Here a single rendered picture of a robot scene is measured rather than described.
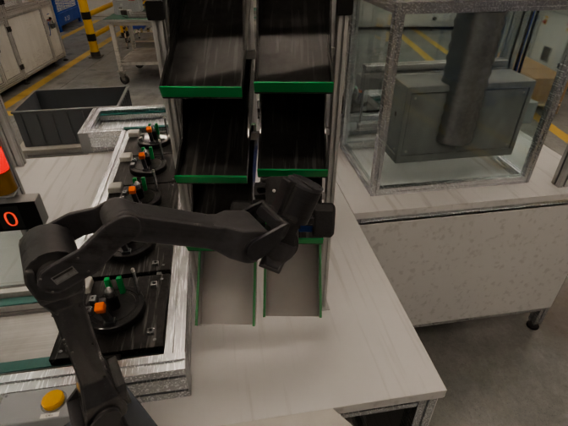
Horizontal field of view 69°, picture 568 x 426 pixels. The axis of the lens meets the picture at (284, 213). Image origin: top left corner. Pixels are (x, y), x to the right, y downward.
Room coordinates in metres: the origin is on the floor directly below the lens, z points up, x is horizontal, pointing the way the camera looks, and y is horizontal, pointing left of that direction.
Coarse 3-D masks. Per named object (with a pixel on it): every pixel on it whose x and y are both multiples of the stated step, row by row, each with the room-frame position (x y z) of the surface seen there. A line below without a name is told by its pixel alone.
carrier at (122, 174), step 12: (120, 156) 1.49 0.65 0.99; (132, 156) 1.52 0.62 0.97; (156, 156) 1.49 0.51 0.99; (168, 156) 1.53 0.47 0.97; (120, 168) 1.43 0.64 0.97; (132, 168) 1.39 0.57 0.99; (156, 168) 1.39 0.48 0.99; (168, 168) 1.43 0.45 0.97; (120, 180) 1.34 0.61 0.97; (132, 180) 1.34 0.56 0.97; (156, 180) 1.34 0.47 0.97; (168, 180) 1.34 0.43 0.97
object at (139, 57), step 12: (120, 12) 5.82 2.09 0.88; (132, 12) 5.85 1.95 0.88; (144, 12) 5.85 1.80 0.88; (120, 24) 5.71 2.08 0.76; (132, 24) 5.72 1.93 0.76; (144, 24) 5.73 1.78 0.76; (132, 36) 6.50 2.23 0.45; (144, 48) 6.49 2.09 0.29; (120, 60) 5.70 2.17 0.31; (132, 60) 5.81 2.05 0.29; (144, 60) 5.81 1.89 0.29; (156, 60) 5.81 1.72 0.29; (120, 72) 5.67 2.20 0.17
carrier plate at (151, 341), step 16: (96, 288) 0.78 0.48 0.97; (144, 288) 0.78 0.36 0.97; (160, 288) 0.78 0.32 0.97; (160, 304) 0.72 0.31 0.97; (144, 320) 0.67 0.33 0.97; (160, 320) 0.67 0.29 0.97; (96, 336) 0.62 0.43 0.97; (112, 336) 0.62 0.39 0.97; (128, 336) 0.62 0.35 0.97; (144, 336) 0.62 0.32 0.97; (160, 336) 0.62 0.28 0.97; (64, 352) 0.58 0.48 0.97; (112, 352) 0.58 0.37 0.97; (128, 352) 0.59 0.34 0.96; (144, 352) 0.59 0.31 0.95
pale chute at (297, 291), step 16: (304, 256) 0.76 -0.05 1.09; (320, 256) 0.73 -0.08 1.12; (272, 272) 0.74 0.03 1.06; (288, 272) 0.74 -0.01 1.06; (304, 272) 0.74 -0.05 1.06; (320, 272) 0.71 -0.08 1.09; (272, 288) 0.71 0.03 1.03; (288, 288) 0.71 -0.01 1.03; (304, 288) 0.71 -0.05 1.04; (320, 288) 0.68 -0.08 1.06; (272, 304) 0.68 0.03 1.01; (288, 304) 0.68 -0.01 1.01; (304, 304) 0.68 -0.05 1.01; (320, 304) 0.65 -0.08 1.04
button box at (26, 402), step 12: (12, 396) 0.48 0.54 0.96; (24, 396) 0.48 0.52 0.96; (36, 396) 0.48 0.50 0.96; (0, 408) 0.46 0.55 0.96; (12, 408) 0.46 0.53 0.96; (24, 408) 0.46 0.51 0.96; (36, 408) 0.46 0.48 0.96; (60, 408) 0.46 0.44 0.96; (0, 420) 0.43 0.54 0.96; (12, 420) 0.43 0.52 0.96; (24, 420) 0.43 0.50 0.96; (36, 420) 0.43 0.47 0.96; (48, 420) 0.44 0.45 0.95; (60, 420) 0.44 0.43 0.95
